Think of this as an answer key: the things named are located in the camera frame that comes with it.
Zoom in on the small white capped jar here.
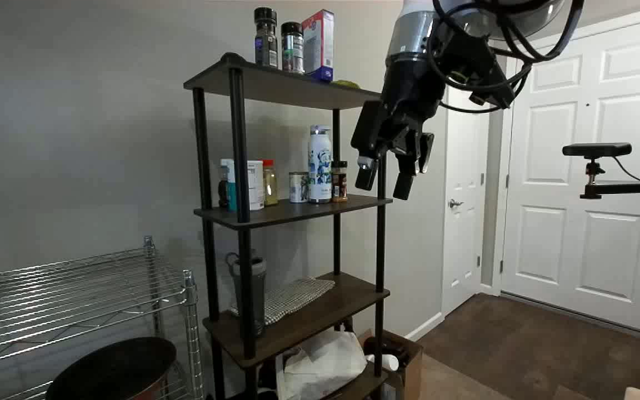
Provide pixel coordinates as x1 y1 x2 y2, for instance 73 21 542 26
286 169 311 204

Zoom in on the chrome wire rack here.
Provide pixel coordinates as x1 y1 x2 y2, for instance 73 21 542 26
0 236 207 400

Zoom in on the tall dark spice grinder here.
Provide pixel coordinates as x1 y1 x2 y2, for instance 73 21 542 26
252 4 281 71

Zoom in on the beige patterned cloth mat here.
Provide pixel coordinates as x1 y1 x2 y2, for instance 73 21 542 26
263 276 338 327

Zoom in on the short dark spice jar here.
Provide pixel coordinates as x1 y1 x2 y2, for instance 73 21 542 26
281 21 307 76

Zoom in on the black frame wooden shelf unit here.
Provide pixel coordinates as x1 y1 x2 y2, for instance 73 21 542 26
183 51 398 400

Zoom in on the white roll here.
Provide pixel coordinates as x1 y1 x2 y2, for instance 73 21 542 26
365 352 402 375

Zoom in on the brown cardboard box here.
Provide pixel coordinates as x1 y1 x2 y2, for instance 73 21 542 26
360 330 426 400

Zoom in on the white canister teal label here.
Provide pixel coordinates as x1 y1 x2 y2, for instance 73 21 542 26
217 155 266 215

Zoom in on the brown spice jar black lid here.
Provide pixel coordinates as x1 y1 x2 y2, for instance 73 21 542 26
332 160 351 204

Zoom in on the white fabric bag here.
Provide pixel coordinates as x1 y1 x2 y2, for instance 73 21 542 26
274 330 370 400

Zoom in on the white blue patterned water bottle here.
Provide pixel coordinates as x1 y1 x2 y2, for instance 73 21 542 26
307 124 335 204

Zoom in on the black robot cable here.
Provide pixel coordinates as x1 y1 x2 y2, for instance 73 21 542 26
438 0 586 116

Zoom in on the black stereo camera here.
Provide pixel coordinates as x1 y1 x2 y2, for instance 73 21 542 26
560 140 634 160

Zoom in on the yellow spice bottle red cap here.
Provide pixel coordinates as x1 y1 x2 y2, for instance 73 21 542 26
260 157 281 209

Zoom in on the dark grey tumbler bottle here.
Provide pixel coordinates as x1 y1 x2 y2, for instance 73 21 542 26
225 252 268 337

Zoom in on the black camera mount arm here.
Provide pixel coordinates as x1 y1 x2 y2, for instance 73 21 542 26
580 155 640 209

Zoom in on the narrow white door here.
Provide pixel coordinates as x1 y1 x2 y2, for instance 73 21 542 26
441 87 494 314

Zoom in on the red white blue carton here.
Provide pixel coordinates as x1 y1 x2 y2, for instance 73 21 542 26
300 6 338 84

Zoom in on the white six panel door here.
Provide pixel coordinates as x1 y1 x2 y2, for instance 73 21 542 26
498 9 640 335

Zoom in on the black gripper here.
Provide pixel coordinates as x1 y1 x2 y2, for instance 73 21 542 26
348 69 445 202

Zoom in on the black round pot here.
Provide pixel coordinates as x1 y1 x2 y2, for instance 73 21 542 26
44 335 178 400

